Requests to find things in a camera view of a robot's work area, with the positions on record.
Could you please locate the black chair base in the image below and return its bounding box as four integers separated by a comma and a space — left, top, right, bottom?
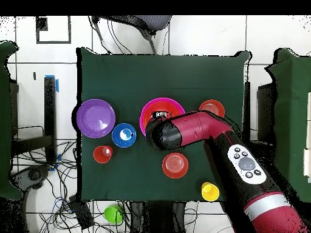
10, 164, 51, 195

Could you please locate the black metal post frame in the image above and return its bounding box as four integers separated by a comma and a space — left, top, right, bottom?
9, 76, 58, 164

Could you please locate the grey office chair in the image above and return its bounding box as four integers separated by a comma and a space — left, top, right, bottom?
91, 15, 173, 55

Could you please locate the purple plastic bowl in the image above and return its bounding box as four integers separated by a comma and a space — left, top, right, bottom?
76, 98, 117, 139

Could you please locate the tangle of floor cables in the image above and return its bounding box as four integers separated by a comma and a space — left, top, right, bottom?
12, 140, 129, 233

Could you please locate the dark green side cloth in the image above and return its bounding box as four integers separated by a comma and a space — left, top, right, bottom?
264, 47, 311, 203
0, 40, 23, 201

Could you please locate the yellow plastic cup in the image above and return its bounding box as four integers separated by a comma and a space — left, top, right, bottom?
200, 181, 220, 203

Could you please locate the small orange plastic bowl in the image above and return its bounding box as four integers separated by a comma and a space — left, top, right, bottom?
162, 152, 190, 180
198, 99, 226, 119

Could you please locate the large pink plastic bowl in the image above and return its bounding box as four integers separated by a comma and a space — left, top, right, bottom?
138, 97, 186, 137

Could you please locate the black floor box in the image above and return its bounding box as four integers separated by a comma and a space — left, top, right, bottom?
68, 195, 95, 230

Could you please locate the dark green table cloth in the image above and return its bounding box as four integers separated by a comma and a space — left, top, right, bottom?
75, 47, 251, 203

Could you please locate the green plastic cup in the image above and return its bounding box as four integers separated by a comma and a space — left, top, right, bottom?
103, 205, 124, 225

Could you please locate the orange plastic cup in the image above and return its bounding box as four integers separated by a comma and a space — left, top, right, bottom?
93, 144, 114, 164

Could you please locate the blue plastic bowl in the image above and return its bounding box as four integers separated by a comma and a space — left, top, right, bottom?
111, 123, 137, 149

